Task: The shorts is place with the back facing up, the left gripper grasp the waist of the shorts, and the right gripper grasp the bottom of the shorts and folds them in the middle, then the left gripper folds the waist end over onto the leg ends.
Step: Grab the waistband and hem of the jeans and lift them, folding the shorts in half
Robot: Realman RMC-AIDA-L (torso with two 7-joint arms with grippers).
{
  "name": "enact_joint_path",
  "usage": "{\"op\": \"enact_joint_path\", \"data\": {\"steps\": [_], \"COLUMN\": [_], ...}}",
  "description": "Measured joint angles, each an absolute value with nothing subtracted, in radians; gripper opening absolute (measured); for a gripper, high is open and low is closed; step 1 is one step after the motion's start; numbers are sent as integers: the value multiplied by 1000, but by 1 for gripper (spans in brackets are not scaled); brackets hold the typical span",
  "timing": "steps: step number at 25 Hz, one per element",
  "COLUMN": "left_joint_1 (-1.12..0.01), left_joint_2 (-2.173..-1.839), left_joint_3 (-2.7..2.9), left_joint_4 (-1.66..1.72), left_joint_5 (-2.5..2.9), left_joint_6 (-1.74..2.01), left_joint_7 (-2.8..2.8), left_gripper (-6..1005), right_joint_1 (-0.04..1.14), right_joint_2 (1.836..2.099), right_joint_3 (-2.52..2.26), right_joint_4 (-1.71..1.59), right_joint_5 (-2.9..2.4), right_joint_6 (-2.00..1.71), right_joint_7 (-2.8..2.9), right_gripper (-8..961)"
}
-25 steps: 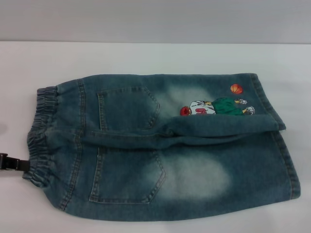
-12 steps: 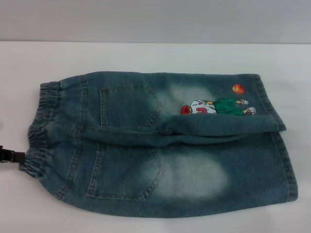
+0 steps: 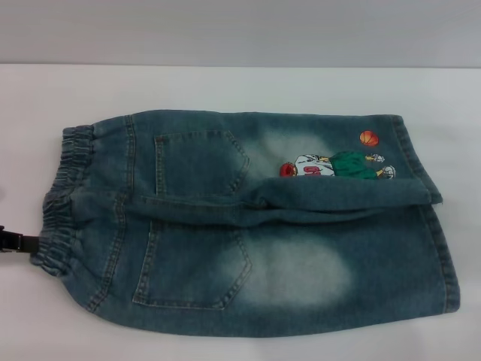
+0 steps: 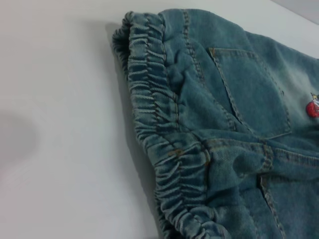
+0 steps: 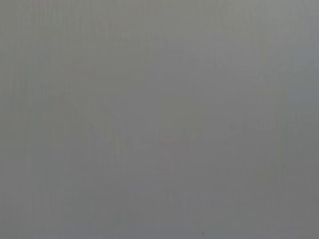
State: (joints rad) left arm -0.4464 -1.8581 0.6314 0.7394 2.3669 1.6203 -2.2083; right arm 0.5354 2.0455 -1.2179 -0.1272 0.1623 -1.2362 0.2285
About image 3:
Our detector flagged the blue denim shorts cartoon print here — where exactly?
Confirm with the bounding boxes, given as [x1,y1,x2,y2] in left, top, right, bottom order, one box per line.
[29,108,461,339]

